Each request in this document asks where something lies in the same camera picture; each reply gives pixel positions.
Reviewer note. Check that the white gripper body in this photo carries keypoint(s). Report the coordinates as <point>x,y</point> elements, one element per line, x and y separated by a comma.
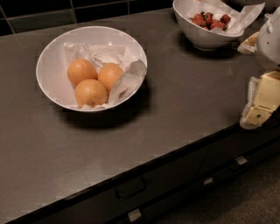
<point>269,44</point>

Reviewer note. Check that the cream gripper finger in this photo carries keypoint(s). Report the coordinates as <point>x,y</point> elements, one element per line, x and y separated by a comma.
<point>248,46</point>
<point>263,100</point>

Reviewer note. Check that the orange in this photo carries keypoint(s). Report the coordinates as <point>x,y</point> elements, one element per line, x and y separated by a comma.
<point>109,75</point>
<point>90,92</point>
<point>81,70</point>

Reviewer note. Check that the white bowl with strawberries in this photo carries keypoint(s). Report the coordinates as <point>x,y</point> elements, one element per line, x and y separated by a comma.
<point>202,38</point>

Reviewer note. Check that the large white bowl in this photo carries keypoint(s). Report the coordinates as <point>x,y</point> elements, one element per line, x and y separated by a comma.
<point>51,68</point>

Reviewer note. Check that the red strawberries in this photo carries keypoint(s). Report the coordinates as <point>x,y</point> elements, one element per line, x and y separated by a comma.
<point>207,21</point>

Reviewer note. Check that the dark lower drawer front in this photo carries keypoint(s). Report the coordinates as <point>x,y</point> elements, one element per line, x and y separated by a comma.
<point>204,184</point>

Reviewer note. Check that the dark drawer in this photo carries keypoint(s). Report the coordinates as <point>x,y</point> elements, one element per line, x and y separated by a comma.
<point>204,184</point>
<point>108,203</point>

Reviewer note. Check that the dark upper drawer front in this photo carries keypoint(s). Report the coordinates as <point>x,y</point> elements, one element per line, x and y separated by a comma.
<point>108,203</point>

